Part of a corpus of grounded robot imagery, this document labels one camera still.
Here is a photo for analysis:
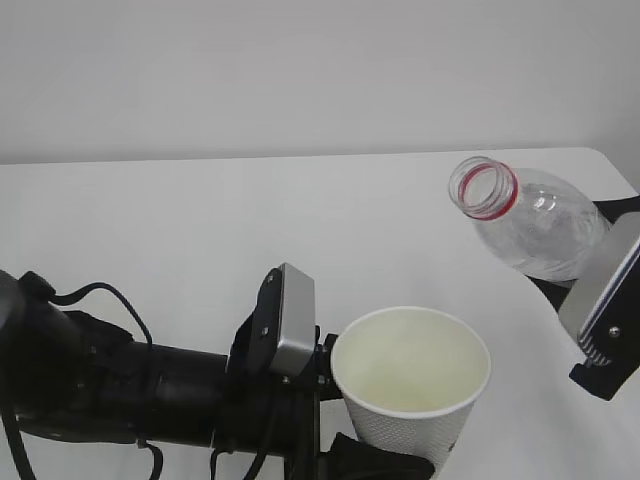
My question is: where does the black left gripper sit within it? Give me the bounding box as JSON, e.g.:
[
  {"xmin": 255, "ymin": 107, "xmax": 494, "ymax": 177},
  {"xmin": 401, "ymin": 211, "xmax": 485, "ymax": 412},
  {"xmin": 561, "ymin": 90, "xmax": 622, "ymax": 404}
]
[{"xmin": 212, "ymin": 324, "xmax": 435, "ymax": 480}]

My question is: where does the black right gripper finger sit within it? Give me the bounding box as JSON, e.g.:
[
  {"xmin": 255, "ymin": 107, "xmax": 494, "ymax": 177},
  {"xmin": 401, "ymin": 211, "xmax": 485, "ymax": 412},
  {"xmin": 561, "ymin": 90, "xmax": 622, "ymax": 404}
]
[
  {"xmin": 592, "ymin": 195, "xmax": 639, "ymax": 235},
  {"xmin": 527, "ymin": 276, "xmax": 575, "ymax": 317}
]

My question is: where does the clear Nongfu Spring water bottle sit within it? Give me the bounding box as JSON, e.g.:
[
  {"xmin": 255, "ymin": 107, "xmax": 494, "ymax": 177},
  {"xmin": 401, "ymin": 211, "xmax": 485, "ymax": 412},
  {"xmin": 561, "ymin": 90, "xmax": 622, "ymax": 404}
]
[{"xmin": 448, "ymin": 156, "xmax": 611, "ymax": 283}]

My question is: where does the white paper coffee cup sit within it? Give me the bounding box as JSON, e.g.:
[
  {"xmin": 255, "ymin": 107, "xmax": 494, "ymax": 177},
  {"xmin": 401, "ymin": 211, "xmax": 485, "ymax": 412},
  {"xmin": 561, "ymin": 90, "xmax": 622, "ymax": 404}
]
[{"xmin": 330, "ymin": 306, "xmax": 492, "ymax": 471}]

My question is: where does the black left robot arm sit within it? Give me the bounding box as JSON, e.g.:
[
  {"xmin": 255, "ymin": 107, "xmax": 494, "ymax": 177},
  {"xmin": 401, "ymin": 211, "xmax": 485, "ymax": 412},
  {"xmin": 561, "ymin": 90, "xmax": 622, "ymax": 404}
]
[{"xmin": 1, "ymin": 263, "xmax": 435, "ymax": 479}]

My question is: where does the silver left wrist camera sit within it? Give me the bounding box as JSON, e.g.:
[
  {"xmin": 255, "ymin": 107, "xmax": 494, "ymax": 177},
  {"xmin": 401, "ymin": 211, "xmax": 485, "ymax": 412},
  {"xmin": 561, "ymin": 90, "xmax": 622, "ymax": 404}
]
[{"xmin": 248, "ymin": 263, "xmax": 316, "ymax": 377}]

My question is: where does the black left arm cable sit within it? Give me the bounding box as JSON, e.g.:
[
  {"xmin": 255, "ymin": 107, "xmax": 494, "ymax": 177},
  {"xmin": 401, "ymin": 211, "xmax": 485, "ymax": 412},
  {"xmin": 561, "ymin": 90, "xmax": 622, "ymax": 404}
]
[{"xmin": 0, "ymin": 282, "xmax": 281, "ymax": 480}]

